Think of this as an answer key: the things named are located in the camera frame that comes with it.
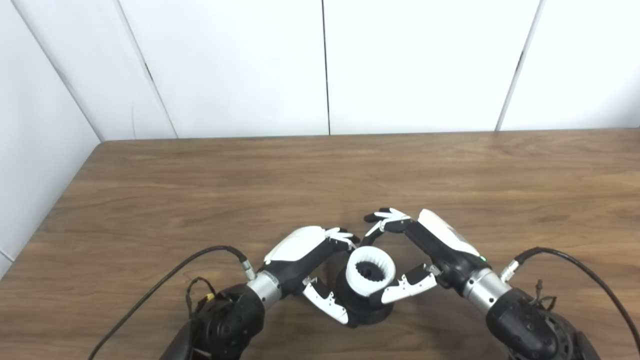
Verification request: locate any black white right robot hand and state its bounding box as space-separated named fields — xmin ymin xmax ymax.
xmin=362 ymin=207 xmax=513 ymax=316

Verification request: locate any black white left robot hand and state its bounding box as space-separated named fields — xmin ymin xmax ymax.
xmin=246 ymin=225 xmax=361 ymax=326

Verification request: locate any white plastic ring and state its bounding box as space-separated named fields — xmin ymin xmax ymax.
xmin=346 ymin=245 xmax=397 ymax=296

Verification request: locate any round black part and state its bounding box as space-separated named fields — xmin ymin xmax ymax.
xmin=333 ymin=260 xmax=396 ymax=329

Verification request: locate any thin wire on left arm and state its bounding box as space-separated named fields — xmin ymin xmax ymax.
xmin=184 ymin=277 xmax=219 ymax=322

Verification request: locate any thin wire on arm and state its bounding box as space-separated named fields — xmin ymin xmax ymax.
xmin=529 ymin=278 xmax=559 ymax=312
xmin=184 ymin=277 xmax=219 ymax=322

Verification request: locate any thin wire on right arm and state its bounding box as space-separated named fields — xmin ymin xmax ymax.
xmin=529 ymin=278 xmax=559 ymax=312

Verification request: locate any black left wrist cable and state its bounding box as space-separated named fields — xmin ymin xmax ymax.
xmin=87 ymin=244 xmax=257 ymax=360

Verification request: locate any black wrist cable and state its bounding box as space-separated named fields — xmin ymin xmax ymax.
xmin=500 ymin=246 xmax=640 ymax=345
xmin=87 ymin=244 xmax=257 ymax=360

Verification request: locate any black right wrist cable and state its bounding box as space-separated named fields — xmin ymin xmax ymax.
xmin=500 ymin=246 xmax=640 ymax=345

